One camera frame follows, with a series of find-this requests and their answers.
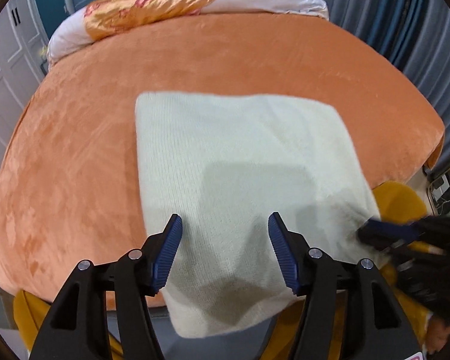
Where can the orange velvet bed cover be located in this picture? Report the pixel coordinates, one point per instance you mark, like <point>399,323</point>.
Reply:
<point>69,181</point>

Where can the blue grey curtain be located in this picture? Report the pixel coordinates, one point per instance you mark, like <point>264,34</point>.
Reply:
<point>414,35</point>

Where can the orange floral satin pillow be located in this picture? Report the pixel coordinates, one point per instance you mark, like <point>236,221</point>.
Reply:
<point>105,18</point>

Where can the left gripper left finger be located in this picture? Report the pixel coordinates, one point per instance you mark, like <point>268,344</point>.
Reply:
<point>76,324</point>

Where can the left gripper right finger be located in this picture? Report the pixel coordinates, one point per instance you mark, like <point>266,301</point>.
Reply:
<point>350,311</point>

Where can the white knitted sweater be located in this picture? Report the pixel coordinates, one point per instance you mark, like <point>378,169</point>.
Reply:
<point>224,165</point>

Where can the person's right hand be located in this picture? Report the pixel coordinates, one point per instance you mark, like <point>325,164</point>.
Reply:
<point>437,335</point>

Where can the white pink quilt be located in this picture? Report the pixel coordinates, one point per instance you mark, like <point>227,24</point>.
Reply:
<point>71,36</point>

